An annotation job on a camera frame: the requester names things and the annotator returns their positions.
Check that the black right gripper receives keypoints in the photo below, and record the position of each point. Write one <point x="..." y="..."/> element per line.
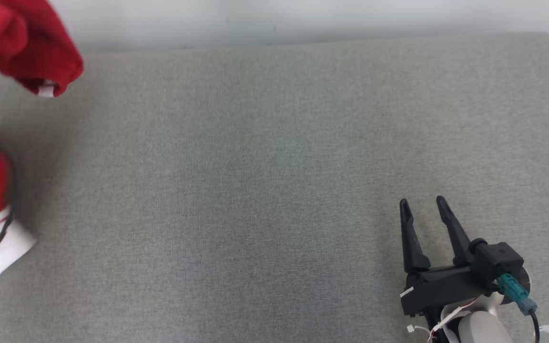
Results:
<point x="441" y="286"/>

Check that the red white basketball jersey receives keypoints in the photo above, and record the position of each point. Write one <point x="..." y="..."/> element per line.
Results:
<point x="26" y="38"/>

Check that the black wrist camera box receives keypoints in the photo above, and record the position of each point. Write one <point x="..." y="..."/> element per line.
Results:
<point x="498" y="259"/>

